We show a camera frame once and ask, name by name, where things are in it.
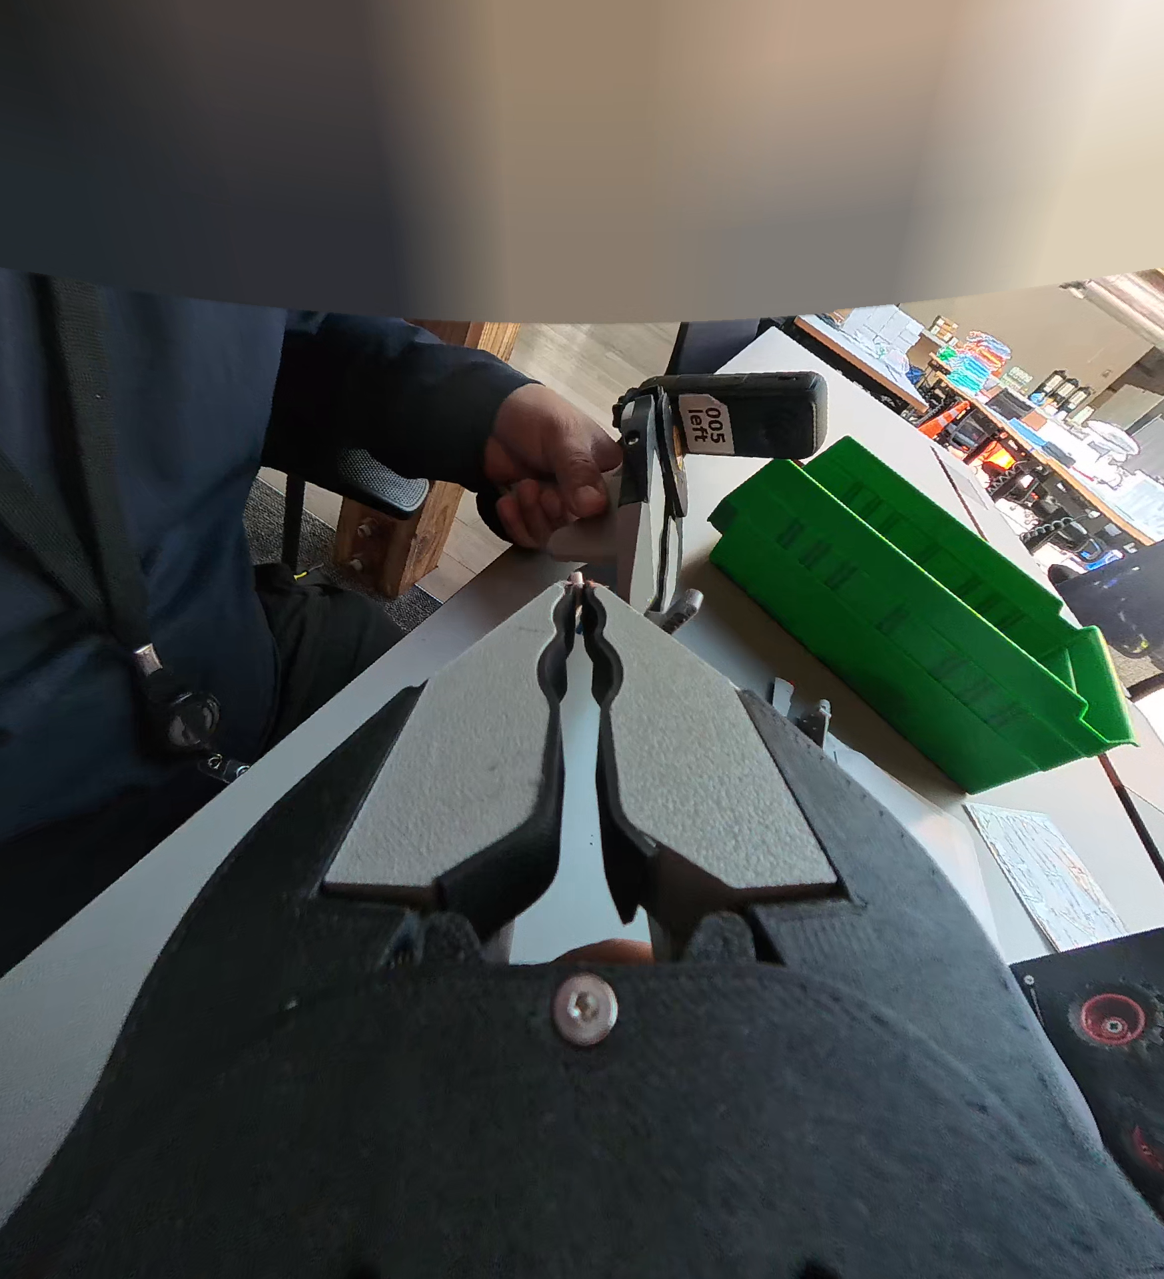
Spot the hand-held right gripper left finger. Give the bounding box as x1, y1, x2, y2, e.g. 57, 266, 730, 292
322, 581, 576, 941

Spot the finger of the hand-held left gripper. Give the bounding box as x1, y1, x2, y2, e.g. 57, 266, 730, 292
623, 497, 691, 615

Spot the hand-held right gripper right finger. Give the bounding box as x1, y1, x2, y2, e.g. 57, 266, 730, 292
580, 581, 840, 962

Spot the person's left forearm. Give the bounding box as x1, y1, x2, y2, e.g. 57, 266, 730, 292
262, 312, 544, 496

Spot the long grey lego part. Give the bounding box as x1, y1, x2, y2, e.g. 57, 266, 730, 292
770, 677, 833, 748

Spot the black lego set box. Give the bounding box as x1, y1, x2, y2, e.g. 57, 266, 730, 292
1012, 914, 1164, 1279

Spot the person's left hand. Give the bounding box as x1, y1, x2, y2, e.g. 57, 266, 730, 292
485, 382, 625, 551

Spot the wooden table leg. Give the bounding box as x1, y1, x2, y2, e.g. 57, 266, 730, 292
330, 319, 524, 600

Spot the green plastic bin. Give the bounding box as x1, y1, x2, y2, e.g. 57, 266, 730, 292
707, 434, 1138, 795

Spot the black chair armrest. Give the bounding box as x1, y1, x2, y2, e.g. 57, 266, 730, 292
337, 447, 434, 521

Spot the white sticker sheet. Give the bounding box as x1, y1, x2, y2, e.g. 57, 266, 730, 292
966, 801, 1130, 953

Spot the black office chair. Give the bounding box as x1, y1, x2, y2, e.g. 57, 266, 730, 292
1047, 509, 1164, 701

